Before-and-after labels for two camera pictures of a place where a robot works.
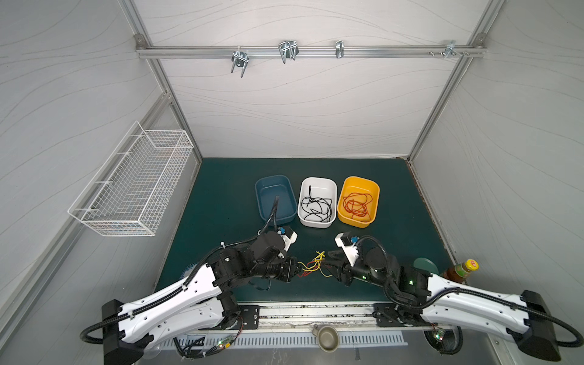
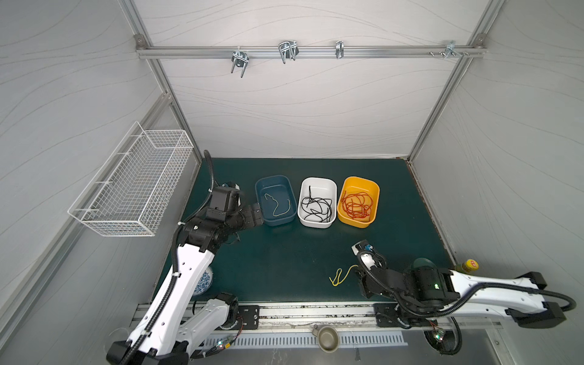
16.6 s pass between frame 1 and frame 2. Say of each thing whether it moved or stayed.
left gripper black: moved
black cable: stayed
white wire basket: stayed
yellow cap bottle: stayed
